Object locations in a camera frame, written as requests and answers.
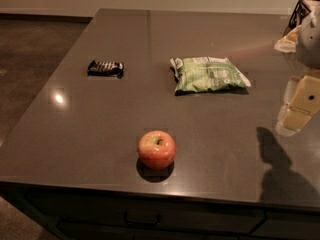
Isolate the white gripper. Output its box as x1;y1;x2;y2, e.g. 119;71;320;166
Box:
275;6;320;137

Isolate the black rxbar chocolate bar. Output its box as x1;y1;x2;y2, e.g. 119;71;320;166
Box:
87;60;124;78

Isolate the white snack packet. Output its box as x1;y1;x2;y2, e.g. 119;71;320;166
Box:
274;26;301;53

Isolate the green chip bag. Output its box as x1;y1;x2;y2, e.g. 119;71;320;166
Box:
170;57;251;94

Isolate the red apple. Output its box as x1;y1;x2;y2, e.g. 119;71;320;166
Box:
138;130;176;170

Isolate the black wire basket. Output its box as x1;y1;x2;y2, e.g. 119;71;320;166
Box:
283;0;320;35

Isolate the dark drawer handle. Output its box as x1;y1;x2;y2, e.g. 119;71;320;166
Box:
123;211;161;227

